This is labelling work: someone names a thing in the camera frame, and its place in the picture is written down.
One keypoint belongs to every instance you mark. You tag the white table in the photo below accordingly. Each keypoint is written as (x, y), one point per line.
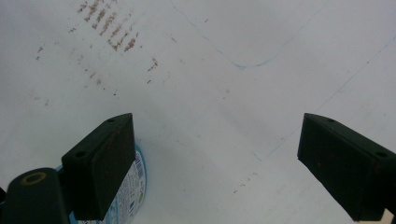
(218, 102)

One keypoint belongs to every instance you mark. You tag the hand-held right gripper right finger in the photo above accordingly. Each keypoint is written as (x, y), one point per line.
(348, 168)

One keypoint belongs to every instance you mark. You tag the blue plastic bottle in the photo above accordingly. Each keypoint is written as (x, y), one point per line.
(134, 189)

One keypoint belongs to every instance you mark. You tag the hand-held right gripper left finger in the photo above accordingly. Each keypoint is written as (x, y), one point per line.
(99, 168)

